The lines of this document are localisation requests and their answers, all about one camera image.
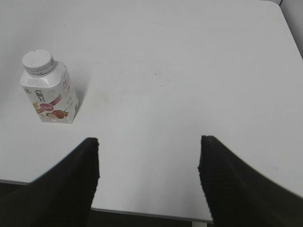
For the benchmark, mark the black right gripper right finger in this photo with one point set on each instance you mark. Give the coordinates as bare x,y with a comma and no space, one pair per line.
239,196

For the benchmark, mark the white yili changqing yogurt bottle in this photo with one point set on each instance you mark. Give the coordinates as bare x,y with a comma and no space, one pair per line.
52,95

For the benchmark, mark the white plastic bottle cap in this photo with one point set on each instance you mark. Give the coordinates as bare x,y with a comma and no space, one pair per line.
38,62

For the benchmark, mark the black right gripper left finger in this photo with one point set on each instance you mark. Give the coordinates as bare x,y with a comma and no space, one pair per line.
61,197

